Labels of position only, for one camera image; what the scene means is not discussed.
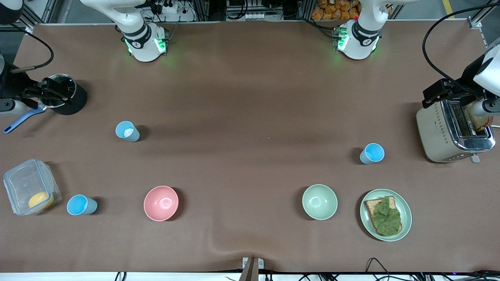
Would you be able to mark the green lettuce leaf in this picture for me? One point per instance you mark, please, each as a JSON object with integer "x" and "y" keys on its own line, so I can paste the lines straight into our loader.
{"x": 387, "y": 218}

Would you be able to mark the beige chrome toaster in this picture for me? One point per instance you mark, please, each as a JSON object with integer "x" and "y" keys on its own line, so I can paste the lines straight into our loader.
{"x": 433, "y": 134}

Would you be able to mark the yellow orange fruit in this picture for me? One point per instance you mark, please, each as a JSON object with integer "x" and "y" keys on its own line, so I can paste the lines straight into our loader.
{"x": 40, "y": 200}

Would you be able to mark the pink bowl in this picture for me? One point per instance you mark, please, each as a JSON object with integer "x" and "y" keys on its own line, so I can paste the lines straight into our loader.
{"x": 161, "y": 203}

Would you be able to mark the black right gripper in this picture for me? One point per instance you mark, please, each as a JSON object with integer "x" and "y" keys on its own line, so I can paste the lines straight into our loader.
{"x": 11, "y": 86}

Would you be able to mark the metal table clamp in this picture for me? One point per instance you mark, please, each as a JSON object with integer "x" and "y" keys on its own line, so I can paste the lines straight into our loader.
{"x": 252, "y": 269}

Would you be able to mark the toast slice under lettuce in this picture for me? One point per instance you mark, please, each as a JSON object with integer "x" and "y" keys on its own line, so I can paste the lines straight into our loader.
{"x": 371, "y": 207}

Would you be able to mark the clear plastic food container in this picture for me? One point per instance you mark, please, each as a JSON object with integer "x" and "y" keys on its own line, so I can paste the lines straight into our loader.
{"x": 21, "y": 183}

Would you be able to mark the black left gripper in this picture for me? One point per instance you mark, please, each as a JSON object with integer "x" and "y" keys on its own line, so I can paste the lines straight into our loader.
{"x": 467, "y": 86}

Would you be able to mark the white power strip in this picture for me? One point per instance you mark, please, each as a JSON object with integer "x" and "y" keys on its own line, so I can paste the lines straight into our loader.
{"x": 168, "y": 8}
{"x": 254, "y": 16}

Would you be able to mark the bag of orange buns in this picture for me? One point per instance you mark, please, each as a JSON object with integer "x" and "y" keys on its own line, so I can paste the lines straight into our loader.
{"x": 336, "y": 9}

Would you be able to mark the pale green bowl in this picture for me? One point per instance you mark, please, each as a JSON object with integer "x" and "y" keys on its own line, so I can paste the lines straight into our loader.
{"x": 319, "y": 202}

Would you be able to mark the metal corner bracket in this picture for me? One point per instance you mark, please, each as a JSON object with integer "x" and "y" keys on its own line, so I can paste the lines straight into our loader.
{"x": 475, "y": 23}

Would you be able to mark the blue plastic cup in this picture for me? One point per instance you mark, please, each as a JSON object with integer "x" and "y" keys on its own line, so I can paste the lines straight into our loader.
{"x": 372, "y": 153}
{"x": 127, "y": 131}
{"x": 80, "y": 205}

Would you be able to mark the brown bare toast slice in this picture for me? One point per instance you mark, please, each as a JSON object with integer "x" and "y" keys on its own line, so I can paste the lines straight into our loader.
{"x": 478, "y": 123}

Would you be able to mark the pale green plate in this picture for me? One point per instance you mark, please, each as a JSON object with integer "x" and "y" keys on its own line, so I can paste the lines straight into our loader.
{"x": 404, "y": 218}

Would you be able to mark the brown table mat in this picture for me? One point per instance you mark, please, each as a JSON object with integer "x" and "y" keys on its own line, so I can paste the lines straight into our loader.
{"x": 250, "y": 97}

